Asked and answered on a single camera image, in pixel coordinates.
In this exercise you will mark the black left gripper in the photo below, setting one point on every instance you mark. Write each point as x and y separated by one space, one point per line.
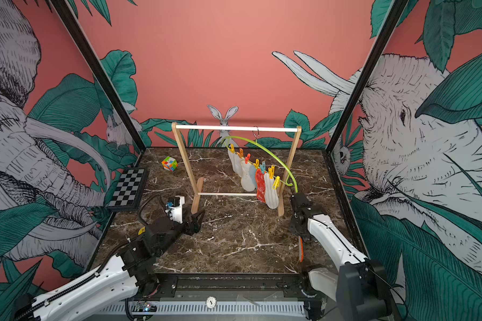
191 230

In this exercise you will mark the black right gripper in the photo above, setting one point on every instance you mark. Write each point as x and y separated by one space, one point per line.
292 225

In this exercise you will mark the wooden hanger rack frame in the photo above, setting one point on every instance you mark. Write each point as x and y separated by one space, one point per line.
288 179

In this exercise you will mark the red orange-edged insole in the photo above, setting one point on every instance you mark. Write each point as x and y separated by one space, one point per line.
301 249
261 187

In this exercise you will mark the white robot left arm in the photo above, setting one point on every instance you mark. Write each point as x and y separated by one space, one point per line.
126 272

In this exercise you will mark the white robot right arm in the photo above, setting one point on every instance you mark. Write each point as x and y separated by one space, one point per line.
360 286

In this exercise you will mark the grey textured insole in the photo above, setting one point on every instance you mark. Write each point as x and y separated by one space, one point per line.
271 195

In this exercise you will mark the grey striped insole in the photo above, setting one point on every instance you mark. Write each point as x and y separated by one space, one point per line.
248 176

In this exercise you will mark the colourful puzzle cube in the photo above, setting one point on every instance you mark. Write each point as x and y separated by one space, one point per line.
169 164

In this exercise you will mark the black white checkerboard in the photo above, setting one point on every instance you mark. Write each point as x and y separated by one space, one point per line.
128 191

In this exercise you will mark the white smooth insole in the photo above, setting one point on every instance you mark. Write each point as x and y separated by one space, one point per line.
236 162

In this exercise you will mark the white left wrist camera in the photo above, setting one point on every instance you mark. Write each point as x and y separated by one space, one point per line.
174 208

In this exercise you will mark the white perforated rail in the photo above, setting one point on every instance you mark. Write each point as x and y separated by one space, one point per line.
224 308

